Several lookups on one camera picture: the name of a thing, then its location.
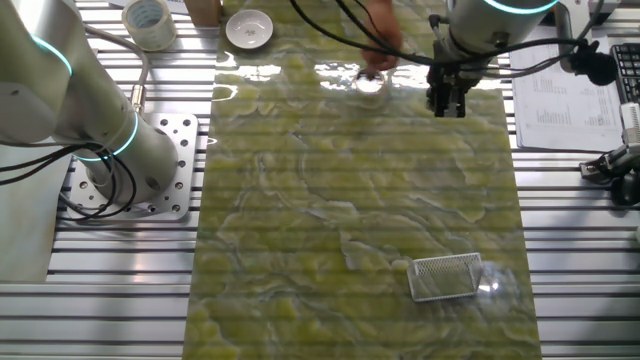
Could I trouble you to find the white ceramic saucer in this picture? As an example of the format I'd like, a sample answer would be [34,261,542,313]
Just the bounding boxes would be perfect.
[224,8,275,50]

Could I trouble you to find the black gripper cable bundle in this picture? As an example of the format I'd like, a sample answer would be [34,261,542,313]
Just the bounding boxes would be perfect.
[288,0,601,76]

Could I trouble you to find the black round knob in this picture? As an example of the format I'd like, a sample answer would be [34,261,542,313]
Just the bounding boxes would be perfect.
[568,39,619,87]

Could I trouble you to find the person's left hand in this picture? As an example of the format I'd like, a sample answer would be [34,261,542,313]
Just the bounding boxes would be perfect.
[360,0,404,71]

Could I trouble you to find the green marble pattern mat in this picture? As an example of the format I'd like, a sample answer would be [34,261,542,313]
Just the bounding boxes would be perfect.
[182,0,544,360]

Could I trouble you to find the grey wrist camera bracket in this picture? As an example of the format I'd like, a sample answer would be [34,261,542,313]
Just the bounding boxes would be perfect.
[552,2,577,74]

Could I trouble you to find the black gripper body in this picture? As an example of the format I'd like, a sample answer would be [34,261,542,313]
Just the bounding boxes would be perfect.
[426,64,484,97]

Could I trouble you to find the wooden block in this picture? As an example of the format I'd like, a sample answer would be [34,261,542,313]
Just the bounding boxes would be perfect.
[183,0,223,29]

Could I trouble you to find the grey flexible conduit hose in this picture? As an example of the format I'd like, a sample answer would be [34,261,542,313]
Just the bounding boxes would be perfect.
[82,24,151,114]

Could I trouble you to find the clear glass bowl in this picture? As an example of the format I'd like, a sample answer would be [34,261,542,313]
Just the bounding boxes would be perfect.
[474,262,521,306]

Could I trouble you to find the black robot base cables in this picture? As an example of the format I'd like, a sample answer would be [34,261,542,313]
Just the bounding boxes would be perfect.
[0,141,139,221]

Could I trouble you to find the black keyboard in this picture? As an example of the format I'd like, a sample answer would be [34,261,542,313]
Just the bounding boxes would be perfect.
[609,42,640,105]

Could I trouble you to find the clear tape roll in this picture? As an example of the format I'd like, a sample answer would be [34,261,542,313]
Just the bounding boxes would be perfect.
[121,0,179,53]

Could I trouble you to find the printed list paper sheet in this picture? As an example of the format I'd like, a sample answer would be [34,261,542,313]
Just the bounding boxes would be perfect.
[508,27,625,154]

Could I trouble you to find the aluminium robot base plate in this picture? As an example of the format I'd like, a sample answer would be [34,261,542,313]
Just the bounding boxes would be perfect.
[62,112,200,223]

